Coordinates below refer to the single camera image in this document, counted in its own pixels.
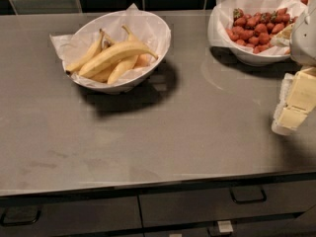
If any left black drawer handle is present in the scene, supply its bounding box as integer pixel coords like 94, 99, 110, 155
0, 206, 41, 227

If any white strawberry bowl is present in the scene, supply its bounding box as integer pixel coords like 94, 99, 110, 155
207, 0, 306, 66

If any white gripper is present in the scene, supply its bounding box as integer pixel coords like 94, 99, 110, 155
271, 0, 316, 135

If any left dark drawer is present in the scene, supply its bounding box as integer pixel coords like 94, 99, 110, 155
0, 197, 141, 237

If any right dark drawer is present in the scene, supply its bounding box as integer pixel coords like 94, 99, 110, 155
139, 181, 316, 227

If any pile of red strawberries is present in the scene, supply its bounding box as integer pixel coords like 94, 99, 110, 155
226, 8, 297, 54

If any white banana bowl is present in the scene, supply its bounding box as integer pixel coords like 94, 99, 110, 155
61, 9, 172, 95

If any dark drawer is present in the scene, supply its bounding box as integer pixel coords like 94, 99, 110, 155
0, 197, 141, 237
139, 181, 316, 227

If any lower drawer with metal latch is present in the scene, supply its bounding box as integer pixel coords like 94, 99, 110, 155
144, 213, 316, 237

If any orange-tinted banana at back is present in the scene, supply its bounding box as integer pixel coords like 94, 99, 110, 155
134, 54, 149, 68

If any right black drawer handle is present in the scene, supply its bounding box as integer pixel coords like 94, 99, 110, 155
229, 186, 267, 204

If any yellow banana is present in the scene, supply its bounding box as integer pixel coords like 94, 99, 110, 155
92, 65, 116, 83
108, 25, 138, 84
65, 30, 105, 74
78, 40, 158, 78

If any white paper liner in strawberry bowl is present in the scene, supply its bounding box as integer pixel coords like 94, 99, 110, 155
208, 0, 306, 60

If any black drawer handle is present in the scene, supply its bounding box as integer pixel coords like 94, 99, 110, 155
0, 206, 41, 227
229, 186, 267, 204

